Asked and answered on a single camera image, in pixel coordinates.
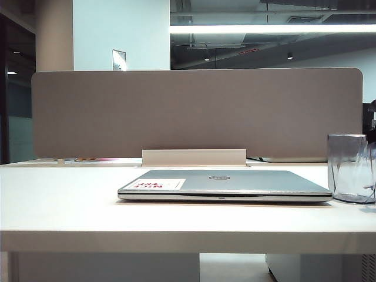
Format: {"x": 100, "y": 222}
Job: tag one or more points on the pink paper sheet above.
{"x": 100, "y": 159}

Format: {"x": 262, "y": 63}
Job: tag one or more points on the small beige divider clamp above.
{"x": 60, "y": 161}

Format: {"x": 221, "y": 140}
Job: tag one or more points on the dark glass door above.
{"x": 17, "y": 102}

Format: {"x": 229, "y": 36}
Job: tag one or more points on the clear grey plastic water cup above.
{"x": 349, "y": 170}

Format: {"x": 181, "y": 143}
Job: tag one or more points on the silver closed laptop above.
{"x": 249, "y": 183}

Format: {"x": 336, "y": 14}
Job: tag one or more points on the beige desk divider panel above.
{"x": 117, "y": 111}

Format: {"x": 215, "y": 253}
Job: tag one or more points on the small framed wall notice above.
{"x": 119, "y": 60}

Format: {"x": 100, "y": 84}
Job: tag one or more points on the long white ceiling light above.
{"x": 264, "y": 28}

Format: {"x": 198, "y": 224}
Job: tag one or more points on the white red laptop sticker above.
{"x": 158, "y": 184}

